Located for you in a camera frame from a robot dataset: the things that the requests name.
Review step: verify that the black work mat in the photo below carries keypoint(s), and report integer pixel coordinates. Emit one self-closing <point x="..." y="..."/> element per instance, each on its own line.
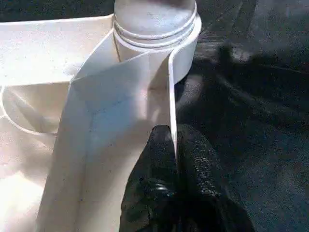
<point x="253" y="108"/>

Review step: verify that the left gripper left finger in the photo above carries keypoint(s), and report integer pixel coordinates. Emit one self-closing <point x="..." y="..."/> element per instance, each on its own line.
<point x="154" y="188"/>

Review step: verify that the white plastic table leg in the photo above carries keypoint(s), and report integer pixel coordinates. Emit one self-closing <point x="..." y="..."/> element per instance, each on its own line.
<point x="154" y="17"/>

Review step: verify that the white plastic table top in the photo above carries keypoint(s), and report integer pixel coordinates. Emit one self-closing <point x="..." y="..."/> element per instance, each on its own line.
<point x="48" y="60"/>

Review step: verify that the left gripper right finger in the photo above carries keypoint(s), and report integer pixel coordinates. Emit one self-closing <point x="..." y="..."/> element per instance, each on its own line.
<point x="205" y="193"/>

